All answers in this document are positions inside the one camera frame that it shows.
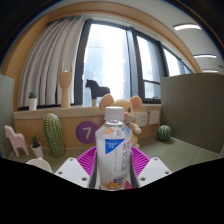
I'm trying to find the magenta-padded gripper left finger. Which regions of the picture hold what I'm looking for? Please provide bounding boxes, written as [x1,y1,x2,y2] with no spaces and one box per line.
[54,146,101,190]

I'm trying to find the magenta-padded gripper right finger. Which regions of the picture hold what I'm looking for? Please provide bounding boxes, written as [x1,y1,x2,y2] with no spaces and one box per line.
[128,146,173,189]

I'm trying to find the clear plastic water bottle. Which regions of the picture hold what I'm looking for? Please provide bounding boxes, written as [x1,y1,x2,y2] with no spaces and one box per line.
[94,106,134,191]

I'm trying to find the white and yellow cup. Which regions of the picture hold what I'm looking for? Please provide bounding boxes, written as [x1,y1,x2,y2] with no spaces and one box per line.
[25,157,54,174]

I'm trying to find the round green cactus figure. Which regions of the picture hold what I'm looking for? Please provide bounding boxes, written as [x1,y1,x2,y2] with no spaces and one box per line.
[156,124,173,142]

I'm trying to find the round purple number sign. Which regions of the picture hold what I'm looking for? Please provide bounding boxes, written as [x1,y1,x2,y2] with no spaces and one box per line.
[75,120,100,145]

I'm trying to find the small succulent in white pot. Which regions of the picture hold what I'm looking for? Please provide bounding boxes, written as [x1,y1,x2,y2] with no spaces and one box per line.
[30,133,45,159]

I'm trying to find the tall green cactus figure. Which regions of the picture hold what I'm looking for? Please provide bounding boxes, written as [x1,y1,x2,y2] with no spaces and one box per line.
[41,112,66,158]

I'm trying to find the beige plush mouse toy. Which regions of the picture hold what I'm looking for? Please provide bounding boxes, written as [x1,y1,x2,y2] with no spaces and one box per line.
[98,93,144,149]

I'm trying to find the pink wooden horse figure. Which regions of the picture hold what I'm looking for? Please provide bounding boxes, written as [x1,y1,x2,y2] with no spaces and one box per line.
[4,124,30,158]

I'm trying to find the grey-green desk partition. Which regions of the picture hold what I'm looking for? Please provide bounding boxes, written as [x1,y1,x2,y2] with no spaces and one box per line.
[0,73,16,159]
[160,72,224,154]

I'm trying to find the small plant in white pot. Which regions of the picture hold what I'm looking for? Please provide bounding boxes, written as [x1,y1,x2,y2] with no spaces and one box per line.
[27,90,39,111]

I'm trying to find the black horse figure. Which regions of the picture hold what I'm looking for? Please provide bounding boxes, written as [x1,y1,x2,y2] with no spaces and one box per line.
[84,79,111,107]

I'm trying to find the wooden hand model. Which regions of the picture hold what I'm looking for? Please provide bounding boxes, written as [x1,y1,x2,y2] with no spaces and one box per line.
[58,61,74,109]

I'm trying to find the grey pleated curtain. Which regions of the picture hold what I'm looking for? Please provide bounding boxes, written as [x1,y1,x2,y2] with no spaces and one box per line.
[18,14,86,108]

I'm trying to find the dark-framed window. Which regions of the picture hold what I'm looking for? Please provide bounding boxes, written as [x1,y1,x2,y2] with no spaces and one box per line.
[73,18,194,106]

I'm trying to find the ceiling light strips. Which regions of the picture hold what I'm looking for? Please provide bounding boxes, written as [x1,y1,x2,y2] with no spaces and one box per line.
[173,23,219,74]

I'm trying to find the white wall socket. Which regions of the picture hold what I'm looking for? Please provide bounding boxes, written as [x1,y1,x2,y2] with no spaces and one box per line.
[148,110,161,126]
[134,111,149,128]

